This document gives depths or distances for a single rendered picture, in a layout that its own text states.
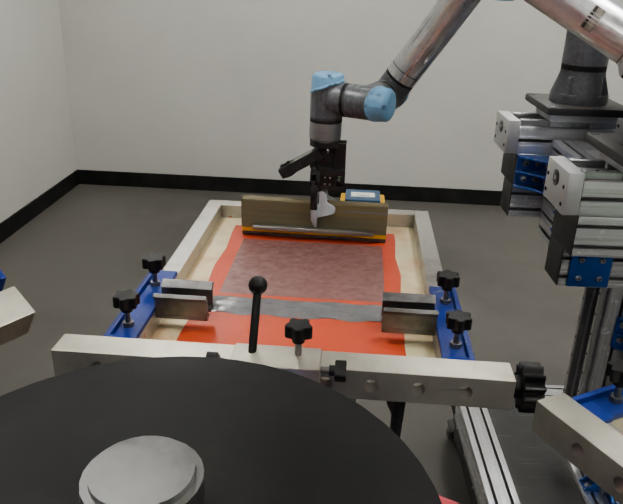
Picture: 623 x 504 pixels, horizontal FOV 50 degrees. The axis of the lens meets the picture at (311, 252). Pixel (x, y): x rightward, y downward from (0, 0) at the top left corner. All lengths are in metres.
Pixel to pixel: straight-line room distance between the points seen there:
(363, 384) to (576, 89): 1.17
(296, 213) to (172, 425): 1.25
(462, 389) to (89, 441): 0.71
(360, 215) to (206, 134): 3.48
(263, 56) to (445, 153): 1.45
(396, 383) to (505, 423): 1.40
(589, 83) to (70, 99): 4.03
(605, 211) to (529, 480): 0.96
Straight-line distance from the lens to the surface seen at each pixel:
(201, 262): 1.54
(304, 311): 1.32
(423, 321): 1.22
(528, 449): 2.30
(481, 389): 1.02
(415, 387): 1.04
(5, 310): 0.97
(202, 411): 0.44
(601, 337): 1.94
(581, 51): 1.95
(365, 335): 1.26
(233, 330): 1.26
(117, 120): 5.20
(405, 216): 1.77
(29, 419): 0.46
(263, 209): 1.65
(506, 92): 4.94
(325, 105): 1.54
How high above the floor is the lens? 1.58
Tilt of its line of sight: 23 degrees down
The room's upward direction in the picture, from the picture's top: 2 degrees clockwise
